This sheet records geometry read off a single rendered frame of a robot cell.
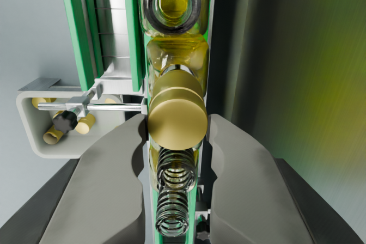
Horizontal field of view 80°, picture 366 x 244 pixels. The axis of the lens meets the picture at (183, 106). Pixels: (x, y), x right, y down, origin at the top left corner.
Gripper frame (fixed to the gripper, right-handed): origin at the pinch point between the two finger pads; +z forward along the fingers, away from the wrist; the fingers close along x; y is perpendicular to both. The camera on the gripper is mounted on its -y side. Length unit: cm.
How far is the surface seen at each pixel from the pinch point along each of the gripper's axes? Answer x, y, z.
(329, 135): 11.7, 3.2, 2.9
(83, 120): -22.5, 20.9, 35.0
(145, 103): -4.9, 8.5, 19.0
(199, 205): 4.7, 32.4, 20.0
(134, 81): -6.1, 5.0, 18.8
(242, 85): 14.6, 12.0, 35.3
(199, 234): 4.2, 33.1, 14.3
